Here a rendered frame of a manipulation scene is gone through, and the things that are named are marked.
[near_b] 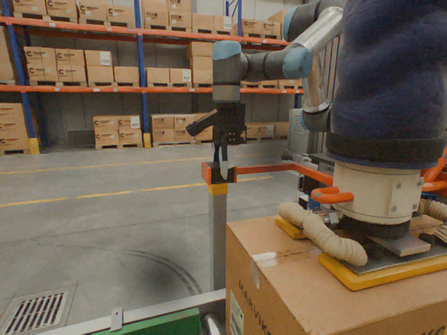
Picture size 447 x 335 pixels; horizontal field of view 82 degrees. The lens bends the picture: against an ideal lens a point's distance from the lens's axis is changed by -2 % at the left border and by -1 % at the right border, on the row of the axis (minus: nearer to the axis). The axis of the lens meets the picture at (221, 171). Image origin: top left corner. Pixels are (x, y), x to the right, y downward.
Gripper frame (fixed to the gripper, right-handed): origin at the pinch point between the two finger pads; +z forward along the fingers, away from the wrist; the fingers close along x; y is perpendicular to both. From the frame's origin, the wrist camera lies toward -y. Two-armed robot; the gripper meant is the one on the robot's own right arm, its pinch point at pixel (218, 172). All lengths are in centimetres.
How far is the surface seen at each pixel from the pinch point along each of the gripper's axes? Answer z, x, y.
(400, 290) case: 13.0, -42.3, 22.6
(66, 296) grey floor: 109, 100, -78
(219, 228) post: 29.9, 20.5, 6.6
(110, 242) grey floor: 109, 166, -55
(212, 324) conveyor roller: 53, -2, -2
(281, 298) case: 13.3, -37.4, 0.7
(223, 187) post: 12.3, 20.2, 8.1
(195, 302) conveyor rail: 48.7, 4.5, -6.7
